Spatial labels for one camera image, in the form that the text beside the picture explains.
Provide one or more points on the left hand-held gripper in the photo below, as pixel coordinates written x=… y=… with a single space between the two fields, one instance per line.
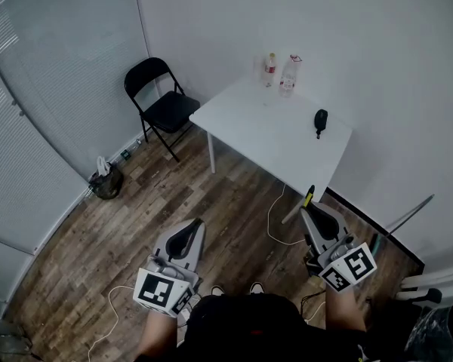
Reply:
x=162 y=290

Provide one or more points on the thin metal rod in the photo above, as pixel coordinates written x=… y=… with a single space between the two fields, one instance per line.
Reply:
x=409 y=215

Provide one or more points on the clear plastic cup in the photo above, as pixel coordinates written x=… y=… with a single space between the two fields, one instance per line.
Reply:
x=257 y=68

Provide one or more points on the person's shoe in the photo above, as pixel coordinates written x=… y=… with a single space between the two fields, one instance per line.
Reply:
x=256 y=288
x=217 y=290

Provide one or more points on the small green label bottle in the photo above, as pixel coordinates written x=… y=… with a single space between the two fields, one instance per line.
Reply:
x=125 y=155

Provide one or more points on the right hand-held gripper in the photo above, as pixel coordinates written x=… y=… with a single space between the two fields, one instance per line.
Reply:
x=347 y=266

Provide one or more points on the white table leg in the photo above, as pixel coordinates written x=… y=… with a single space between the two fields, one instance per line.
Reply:
x=211 y=153
x=292 y=211

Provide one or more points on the person's left shoe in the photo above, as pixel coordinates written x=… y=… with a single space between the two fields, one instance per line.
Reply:
x=217 y=290

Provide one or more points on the red label bottle yellow cap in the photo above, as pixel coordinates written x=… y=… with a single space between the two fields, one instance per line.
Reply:
x=270 y=72

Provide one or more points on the person's right forearm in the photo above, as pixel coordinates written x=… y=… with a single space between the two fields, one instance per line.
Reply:
x=343 y=311

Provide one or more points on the white window blind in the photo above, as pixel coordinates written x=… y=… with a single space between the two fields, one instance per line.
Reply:
x=41 y=108

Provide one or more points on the black folding chair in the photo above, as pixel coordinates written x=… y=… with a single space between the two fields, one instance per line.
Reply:
x=170 y=109

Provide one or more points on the shiny black plastic bag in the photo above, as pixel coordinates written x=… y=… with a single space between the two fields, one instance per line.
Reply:
x=434 y=334

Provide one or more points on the person's black clothing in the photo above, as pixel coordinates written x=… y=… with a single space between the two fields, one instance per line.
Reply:
x=256 y=330

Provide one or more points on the white pipes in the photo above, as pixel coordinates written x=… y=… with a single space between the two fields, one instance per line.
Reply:
x=434 y=279

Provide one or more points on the person's right shoe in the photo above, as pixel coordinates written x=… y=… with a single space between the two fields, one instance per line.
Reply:
x=256 y=288

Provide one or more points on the black glasses case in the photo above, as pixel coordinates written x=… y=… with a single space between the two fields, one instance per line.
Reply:
x=320 y=119

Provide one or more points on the white plastic bag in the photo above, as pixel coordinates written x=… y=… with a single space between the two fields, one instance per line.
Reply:
x=102 y=166

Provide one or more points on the person's left forearm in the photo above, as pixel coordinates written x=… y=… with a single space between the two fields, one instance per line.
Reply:
x=160 y=332

